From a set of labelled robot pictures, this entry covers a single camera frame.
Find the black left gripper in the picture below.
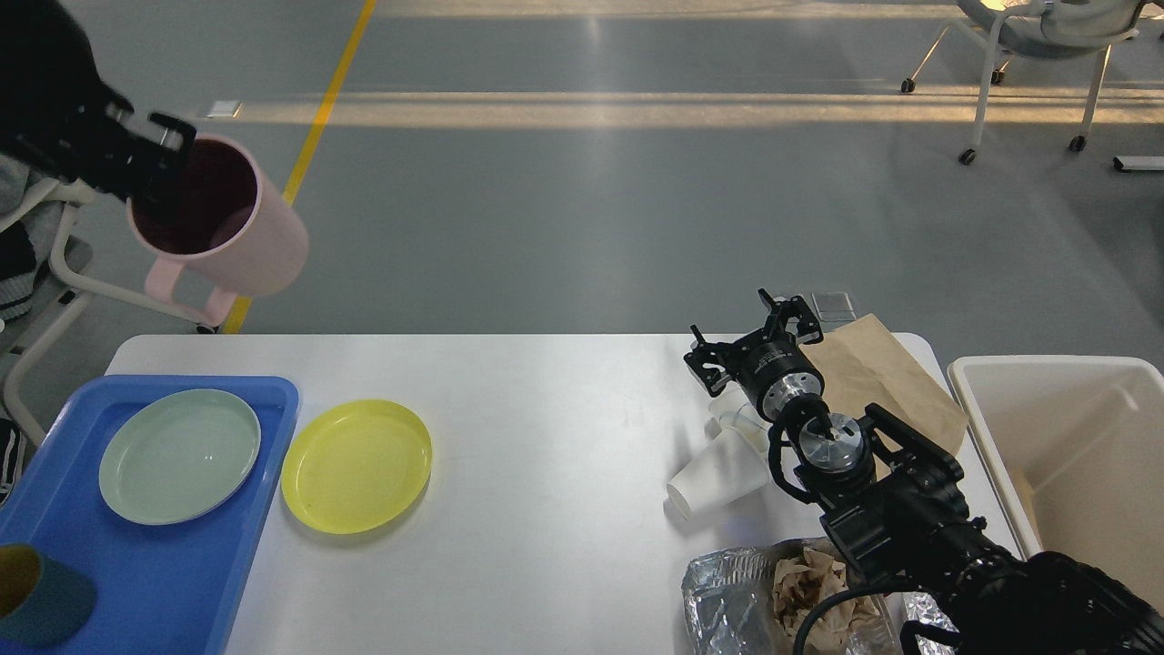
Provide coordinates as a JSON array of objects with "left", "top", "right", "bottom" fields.
[{"left": 1, "top": 1, "right": 198, "bottom": 223}]

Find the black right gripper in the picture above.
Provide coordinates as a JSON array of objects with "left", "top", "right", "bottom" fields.
[{"left": 683, "top": 289, "right": 826, "bottom": 420}]

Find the pink mug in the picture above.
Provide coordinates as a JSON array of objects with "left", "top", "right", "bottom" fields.
[{"left": 127, "top": 133, "right": 308, "bottom": 325}]

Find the yellow plate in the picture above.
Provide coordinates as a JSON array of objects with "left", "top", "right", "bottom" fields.
[{"left": 281, "top": 398, "right": 434, "bottom": 535}]

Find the dark teal mug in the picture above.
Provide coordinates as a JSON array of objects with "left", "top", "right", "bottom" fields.
[{"left": 1, "top": 543, "right": 98, "bottom": 648}]

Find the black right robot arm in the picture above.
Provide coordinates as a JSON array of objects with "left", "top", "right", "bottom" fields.
[{"left": 683, "top": 289, "right": 1163, "bottom": 654}]

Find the clear plastic cup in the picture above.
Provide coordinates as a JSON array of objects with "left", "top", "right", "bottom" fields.
[{"left": 709, "top": 385, "right": 769, "bottom": 455}]

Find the small clear plastic lid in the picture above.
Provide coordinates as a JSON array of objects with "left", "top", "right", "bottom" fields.
[{"left": 811, "top": 293, "right": 858, "bottom": 323}]

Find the white floor socket plate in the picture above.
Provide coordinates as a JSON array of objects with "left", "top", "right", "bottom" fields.
[{"left": 205, "top": 100, "right": 244, "bottom": 119}]

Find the brown paper bag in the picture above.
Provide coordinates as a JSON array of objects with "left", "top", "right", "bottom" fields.
[{"left": 801, "top": 314, "right": 968, "bottom": 456}]

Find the white office chair left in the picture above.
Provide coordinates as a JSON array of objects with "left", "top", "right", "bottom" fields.
[{"left": 3, "top": 155, "right": 217, "bottom": 500}]

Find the white office chair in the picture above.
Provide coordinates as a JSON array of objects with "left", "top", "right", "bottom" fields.
[
  {"left": 899, "top": 1, "right": 1147, "bottom": 166},
  {"left": 3, "top": 155, "right": 217, "bottom": 500}
]

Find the white paper cup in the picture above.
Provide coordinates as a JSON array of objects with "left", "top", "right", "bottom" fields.
[{"left": 666, "top": 428, "right": 772, "bottom": 519}]

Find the crumpled brown paper napkin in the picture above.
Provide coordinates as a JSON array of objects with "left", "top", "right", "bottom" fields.
[{"left": 772, "top": 546, "right": 881, "bottom": 654}]

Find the aluminium foil sheet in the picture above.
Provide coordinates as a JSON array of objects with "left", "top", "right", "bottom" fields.
[{"left": 681, "top": 537, "right": 954, "bottom": 654}]

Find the pale green plate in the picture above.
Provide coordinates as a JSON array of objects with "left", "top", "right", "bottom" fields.
[{"left": 98, "top": 389, "right": 262, "bottom": 526}]

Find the white plastic bin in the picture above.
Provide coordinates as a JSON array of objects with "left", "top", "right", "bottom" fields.
[{"left": 947, "top": 354, "right": 1163, "bottom": 608}]

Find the blue plastic tray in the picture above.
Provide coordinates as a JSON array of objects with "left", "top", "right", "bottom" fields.
[{"left": 1, "top": 376, "right": 300, "bottom": 654}]

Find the white bar on floor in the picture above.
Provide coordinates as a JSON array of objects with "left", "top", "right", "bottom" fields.
[{"left": 1110, "top": 155, "right": 1164, "bottom": 173}]

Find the white office chair right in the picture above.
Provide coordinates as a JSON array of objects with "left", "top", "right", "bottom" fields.
[{"left": 899, "top": 1, "right": 1147, "bottom": 166}]

